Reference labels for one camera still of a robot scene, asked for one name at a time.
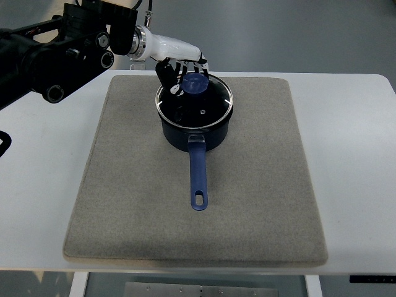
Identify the white table leg right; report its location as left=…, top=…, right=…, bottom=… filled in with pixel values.
left=304, top=275, right=323, bottom=297

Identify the white table leg left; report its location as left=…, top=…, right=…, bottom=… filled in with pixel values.
left=69, top=272, right=89, bottom=297

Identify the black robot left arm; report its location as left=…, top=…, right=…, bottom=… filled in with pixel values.
left=1, top=1, right=141, bottom=108

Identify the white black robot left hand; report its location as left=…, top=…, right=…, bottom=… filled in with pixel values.
left=128, top=25, right=209, bottom=97

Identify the white table leg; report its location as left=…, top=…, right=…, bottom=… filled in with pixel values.
left=304, top=275, right=323, bottom=297
left=69, top=272, right=89, bottom=297

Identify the dark blue saucepan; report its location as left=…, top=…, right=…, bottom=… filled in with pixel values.
left=157, top=77, right=233, bottom=212

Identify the glass lid with blue knob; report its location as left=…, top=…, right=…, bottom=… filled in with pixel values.
left=155, top=72, right=233, bottom=129

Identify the grey felt mat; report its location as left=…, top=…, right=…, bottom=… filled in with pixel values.
left=63, top=75, right=328, bottom=267

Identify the black table control panel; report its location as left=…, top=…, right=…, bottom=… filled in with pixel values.
left=349, top=275, right=396, bottom=284

